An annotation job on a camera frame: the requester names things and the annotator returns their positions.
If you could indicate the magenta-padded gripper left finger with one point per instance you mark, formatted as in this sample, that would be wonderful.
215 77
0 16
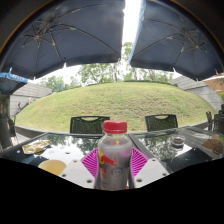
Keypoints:
78 174

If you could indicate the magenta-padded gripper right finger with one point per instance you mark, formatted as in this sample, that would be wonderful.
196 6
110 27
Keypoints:
149 171

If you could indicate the clear red-capped drink bottle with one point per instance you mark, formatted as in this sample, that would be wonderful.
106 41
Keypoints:
114 160

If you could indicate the small round ashtray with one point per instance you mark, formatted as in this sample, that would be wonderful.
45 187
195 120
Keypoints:
177 141

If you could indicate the yellow snack packet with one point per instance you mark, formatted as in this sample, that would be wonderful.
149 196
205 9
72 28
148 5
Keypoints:
36 146

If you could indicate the dark mesh-back garden chair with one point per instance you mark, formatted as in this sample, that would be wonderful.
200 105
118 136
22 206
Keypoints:
89 125
161 122

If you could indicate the black garden chair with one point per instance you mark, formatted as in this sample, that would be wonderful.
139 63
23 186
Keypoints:
215 122

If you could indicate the beige patio umbrella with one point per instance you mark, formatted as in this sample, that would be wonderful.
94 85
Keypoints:
216 83

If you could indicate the navy umbrella with light-blue valance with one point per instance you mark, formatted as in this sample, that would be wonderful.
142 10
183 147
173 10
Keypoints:
10 83

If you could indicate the large navy patio umbrella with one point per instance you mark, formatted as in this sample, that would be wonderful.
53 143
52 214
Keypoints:
63 33
176 40

